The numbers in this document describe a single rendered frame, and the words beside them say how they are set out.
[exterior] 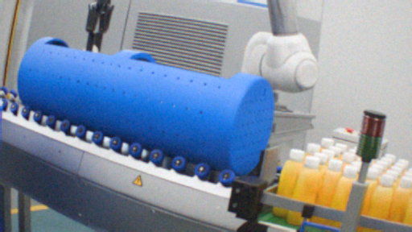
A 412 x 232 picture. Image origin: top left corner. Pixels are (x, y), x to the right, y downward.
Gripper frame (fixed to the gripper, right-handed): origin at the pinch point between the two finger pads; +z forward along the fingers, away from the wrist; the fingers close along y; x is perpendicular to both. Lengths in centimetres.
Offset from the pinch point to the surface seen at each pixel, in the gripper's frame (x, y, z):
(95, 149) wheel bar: 20.0, 16.9, 30.9
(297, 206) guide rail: 91, 26, 27
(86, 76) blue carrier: 14.0, 18.8, 9.1
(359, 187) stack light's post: 110, 44, 14
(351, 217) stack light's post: 110, 44, 21
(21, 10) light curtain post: -74, -26, -8
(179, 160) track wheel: 50, 16, 26
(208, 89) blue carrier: 55, 17, 5
